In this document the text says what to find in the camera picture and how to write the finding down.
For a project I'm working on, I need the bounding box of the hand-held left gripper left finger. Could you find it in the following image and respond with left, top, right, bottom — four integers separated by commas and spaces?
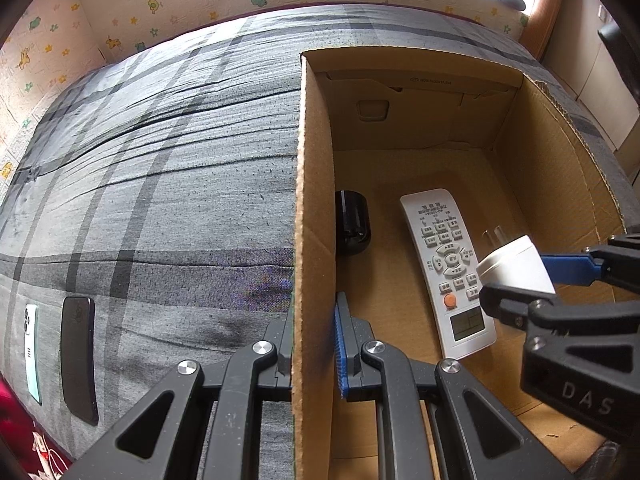
72, 305, 296, 480

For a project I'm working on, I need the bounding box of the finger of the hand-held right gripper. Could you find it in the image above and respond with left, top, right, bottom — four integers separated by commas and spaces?
537, 232, 640, 293
480, 282, 640, 346

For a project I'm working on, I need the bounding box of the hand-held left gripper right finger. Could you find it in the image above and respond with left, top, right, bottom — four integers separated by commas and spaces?
334, 291, 571, 480

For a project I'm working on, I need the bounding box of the large white charger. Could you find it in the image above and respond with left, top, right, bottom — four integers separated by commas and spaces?
475, 227, 557, 297

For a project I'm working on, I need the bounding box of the white remote control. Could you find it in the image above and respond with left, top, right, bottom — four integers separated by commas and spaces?
399, 188, 497, 359

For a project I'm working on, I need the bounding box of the brown cardboard box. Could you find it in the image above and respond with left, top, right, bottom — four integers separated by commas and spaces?
290, 42, 626, 480

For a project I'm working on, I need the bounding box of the black phone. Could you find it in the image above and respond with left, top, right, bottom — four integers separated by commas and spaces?
60, 296, 99, 427

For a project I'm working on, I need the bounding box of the beige cabinet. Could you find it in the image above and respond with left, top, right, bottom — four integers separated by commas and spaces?
545, 0, 640, 186

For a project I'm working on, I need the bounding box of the black flat object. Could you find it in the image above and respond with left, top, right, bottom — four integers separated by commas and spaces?
597, 22, 640, 106

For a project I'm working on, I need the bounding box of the grey plaid bed sheet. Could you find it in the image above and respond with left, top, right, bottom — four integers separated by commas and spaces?
0, 2, 626, 480

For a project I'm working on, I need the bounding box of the white green phone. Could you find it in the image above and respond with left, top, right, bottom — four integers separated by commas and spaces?
24, 304, 43, 406

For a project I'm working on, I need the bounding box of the red printed cloth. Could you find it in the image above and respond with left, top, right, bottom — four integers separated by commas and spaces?
0, 380, 76, 480

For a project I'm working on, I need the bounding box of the brown wooden frame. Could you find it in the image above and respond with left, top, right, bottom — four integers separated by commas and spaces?
520, 0, 571, 61

